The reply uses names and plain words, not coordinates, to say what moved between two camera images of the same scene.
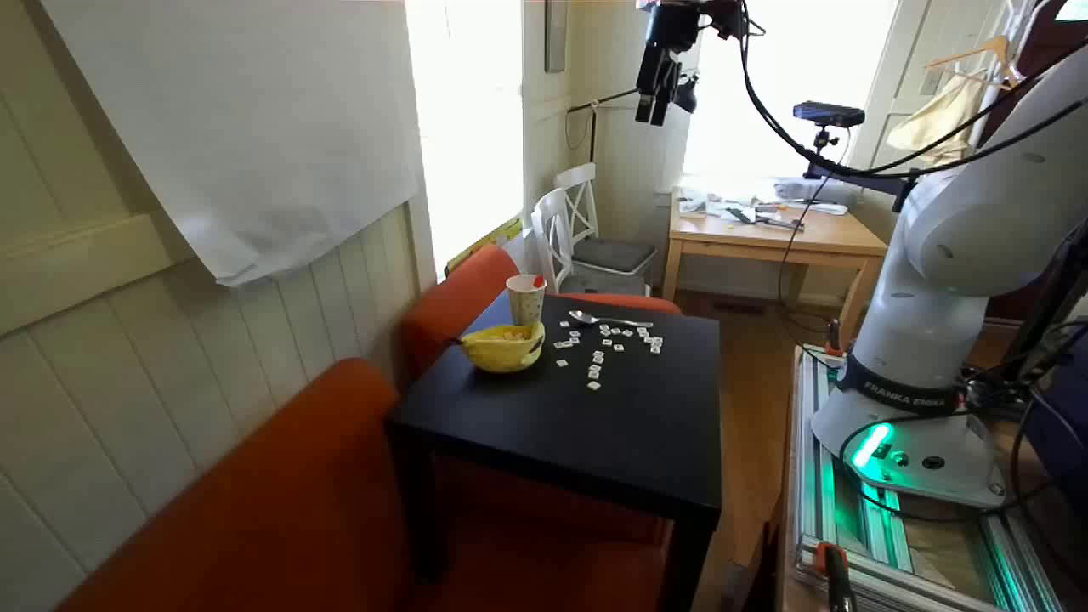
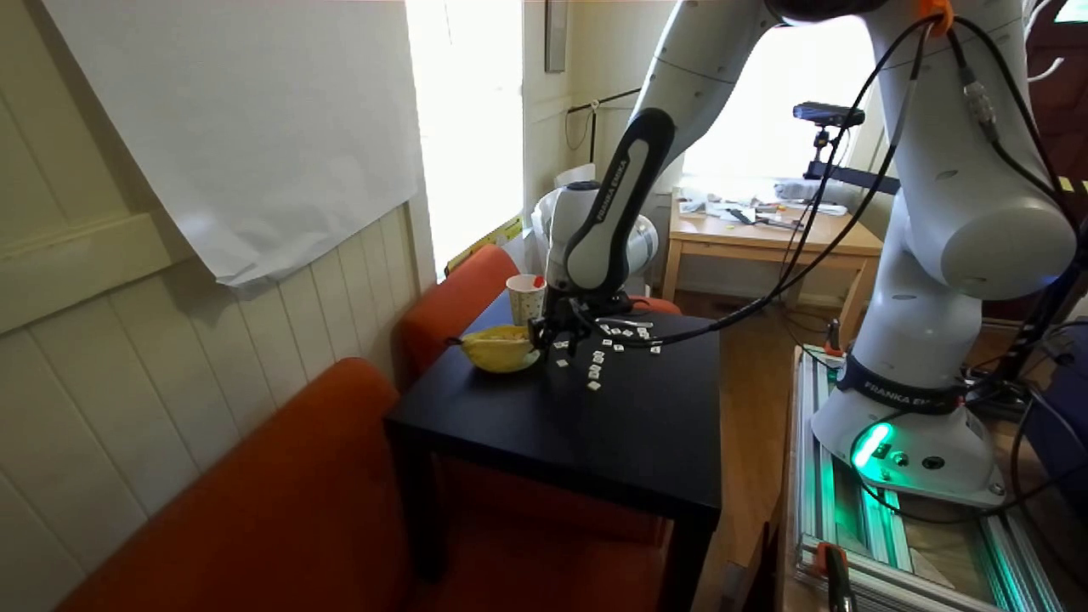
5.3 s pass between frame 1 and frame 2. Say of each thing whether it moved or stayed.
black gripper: moved
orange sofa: stayed
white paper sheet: stayed
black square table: stayed
